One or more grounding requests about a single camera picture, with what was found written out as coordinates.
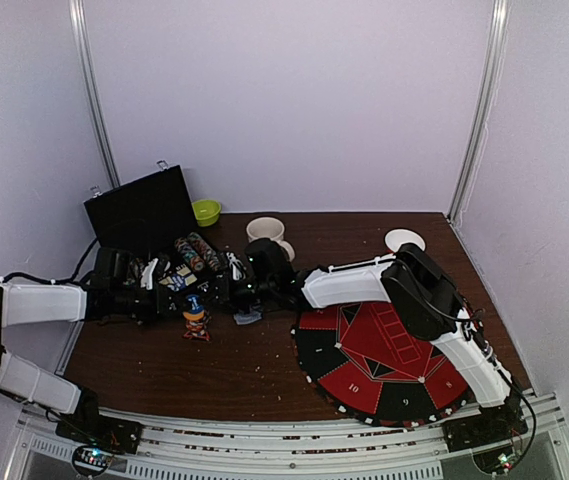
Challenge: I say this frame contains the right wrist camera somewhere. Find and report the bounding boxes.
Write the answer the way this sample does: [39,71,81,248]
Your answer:
[224,251,248,282]

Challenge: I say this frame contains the white floral ceramic mug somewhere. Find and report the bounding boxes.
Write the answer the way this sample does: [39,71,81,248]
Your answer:
[245,216,295,261]

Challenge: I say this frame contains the stack of poker chips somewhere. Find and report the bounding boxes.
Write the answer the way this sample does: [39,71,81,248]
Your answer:
[183,310,209,329]

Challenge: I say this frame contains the red triangular chip holder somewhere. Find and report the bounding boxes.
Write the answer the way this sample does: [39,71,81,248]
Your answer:
[183,325,210,342]

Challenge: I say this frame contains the left poker chip row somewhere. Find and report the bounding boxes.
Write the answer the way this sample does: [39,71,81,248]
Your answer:
[175,237,204,272]

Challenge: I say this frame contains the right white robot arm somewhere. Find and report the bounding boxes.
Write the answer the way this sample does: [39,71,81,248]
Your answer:
[220,238,521,442]

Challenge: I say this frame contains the round red black poker mat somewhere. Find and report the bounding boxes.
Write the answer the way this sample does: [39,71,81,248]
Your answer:
[291,302,474,428]

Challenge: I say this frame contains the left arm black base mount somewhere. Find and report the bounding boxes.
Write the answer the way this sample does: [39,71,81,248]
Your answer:
[55,414,143,454]

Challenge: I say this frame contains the black poker chip case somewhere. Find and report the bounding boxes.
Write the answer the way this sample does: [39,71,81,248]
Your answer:
[84,166,230,315]

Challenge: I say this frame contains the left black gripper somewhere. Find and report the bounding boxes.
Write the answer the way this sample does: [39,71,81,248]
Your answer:
[110,282,190,322]

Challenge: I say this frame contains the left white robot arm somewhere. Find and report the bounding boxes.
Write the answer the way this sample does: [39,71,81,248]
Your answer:
[0,248,180,444]

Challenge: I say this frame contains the aluminium front rail base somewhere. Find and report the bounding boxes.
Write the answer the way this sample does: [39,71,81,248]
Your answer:
[0,389,569,479]

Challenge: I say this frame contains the small card decks in case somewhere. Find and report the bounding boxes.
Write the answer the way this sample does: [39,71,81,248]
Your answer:
[159,265,197,292]

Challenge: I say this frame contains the blue small blind button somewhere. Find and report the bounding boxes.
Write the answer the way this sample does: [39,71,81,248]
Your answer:
[187,294,202,313]

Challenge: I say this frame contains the green plastic bowl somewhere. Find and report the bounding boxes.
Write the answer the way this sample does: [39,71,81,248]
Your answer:
[192,199,222,228]

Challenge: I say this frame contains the white orange bowl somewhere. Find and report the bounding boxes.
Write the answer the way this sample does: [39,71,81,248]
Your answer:
[384,228,426,253]

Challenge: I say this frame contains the blue playing card deck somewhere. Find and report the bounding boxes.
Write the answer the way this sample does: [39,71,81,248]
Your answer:
[233,310,263,326]

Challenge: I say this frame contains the aluminium frame post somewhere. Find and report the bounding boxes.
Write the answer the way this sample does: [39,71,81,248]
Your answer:
[447,0,511,226]
[68,0,121,189]

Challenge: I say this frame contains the left aluminium frame post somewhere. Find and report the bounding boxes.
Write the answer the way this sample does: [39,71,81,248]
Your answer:
[68,0,121,189]

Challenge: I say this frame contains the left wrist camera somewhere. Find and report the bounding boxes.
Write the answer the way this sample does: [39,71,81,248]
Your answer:
[139,257,170,290]

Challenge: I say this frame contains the poker chip row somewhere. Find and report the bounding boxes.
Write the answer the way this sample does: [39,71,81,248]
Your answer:
[175,237,204,272]
[187,232,227,272]

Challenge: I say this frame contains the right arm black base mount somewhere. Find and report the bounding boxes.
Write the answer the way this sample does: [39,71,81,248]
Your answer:
[442,405,528,452]

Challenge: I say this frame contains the right aluminium frame post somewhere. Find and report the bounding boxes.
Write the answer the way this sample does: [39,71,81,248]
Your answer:
[447,0,511,226]

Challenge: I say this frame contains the right poker chip row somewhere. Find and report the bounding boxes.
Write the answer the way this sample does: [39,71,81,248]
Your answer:
[187,232,227,272]

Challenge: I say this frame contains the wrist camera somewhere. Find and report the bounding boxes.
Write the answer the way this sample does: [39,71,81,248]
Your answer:
[139,257,170,290]
[224,251,248,282]

